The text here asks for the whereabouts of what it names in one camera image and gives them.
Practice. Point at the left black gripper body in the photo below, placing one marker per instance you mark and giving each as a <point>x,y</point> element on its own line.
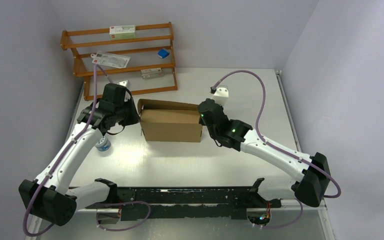
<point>120,110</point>

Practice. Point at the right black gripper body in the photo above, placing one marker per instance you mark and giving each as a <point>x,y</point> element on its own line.
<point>213,134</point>

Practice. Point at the brown cardboard box sheet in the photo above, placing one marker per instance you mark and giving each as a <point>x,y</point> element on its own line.
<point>169,121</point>

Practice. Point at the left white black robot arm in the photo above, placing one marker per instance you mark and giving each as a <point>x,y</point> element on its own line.
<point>49,195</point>

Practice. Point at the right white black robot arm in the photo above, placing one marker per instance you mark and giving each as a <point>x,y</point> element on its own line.
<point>308,174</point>

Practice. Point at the small white box lower shelf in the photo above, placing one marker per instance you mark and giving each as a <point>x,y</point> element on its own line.
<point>151,73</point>

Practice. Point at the small blue box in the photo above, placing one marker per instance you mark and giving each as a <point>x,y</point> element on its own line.
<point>163,53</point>

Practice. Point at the white green box top shelf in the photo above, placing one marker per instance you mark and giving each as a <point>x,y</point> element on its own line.
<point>122,32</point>

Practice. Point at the blue white patterned round tape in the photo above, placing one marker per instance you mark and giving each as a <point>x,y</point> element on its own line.
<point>103,144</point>

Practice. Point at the clear plastic package red label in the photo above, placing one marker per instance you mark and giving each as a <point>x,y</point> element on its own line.
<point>110,60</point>

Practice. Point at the orange wooden shelf rack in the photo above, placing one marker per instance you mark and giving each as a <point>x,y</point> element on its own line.
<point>141,54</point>

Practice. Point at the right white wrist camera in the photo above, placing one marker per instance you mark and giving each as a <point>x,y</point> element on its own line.
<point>220,94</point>

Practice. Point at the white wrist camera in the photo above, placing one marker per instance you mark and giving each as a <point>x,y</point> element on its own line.
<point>125,83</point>
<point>220,94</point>

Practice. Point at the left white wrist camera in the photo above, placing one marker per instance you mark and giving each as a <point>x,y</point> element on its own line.
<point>125,83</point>

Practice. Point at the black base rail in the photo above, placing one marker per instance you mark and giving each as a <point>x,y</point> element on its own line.
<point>232,202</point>

